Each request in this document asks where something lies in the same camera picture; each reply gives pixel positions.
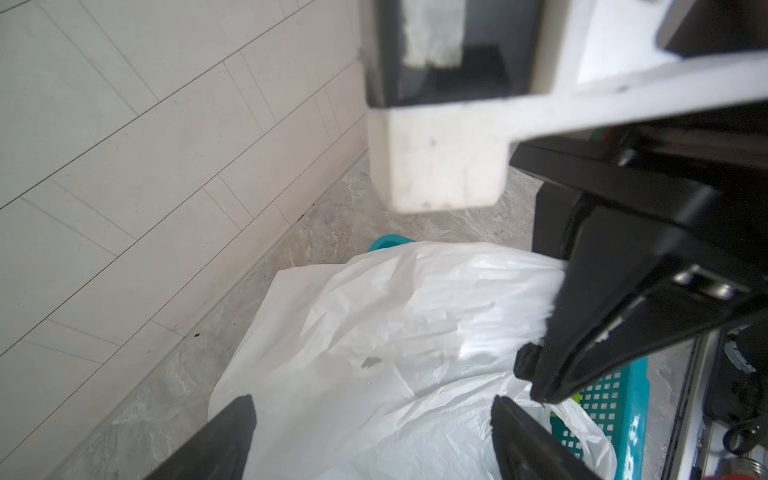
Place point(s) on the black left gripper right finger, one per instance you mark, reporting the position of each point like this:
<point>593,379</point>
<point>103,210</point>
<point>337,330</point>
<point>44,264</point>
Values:
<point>525,450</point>

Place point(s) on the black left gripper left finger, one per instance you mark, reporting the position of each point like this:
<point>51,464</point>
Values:
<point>217,451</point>

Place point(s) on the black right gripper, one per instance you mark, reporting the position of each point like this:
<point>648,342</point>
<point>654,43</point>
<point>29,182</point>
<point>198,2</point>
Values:
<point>663,230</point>

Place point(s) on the white plastic bag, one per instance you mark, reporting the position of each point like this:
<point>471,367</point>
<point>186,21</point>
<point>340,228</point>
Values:
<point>386,366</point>

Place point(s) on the teal plastic basket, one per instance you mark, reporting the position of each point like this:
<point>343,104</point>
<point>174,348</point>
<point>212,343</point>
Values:
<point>618,408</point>

